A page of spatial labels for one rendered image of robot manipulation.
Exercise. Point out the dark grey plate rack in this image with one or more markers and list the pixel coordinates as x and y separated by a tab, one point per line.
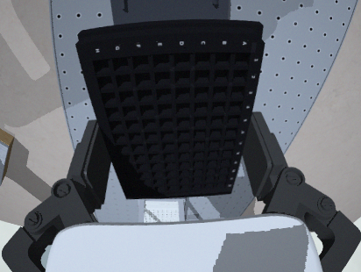
180	200

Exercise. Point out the white well plate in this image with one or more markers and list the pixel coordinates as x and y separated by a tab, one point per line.
161	211

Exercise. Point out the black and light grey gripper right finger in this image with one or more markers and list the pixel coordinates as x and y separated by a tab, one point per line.
283	190

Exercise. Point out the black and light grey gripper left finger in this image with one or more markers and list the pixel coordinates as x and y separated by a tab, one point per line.
73	201

